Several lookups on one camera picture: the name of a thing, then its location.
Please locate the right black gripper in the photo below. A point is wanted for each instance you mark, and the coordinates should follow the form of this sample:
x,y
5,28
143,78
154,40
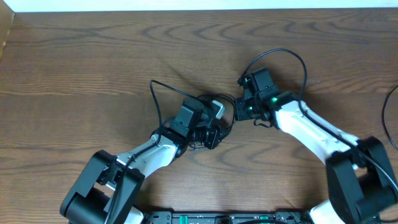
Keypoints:
x,y
240,114

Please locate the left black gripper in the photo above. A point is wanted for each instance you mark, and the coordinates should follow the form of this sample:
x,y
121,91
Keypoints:
x,y
216,134

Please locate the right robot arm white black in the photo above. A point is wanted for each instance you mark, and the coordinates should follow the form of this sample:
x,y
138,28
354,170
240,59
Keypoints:
x,y
360,178

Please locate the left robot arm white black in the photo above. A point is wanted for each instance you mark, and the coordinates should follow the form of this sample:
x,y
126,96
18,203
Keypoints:
x,y
107,188

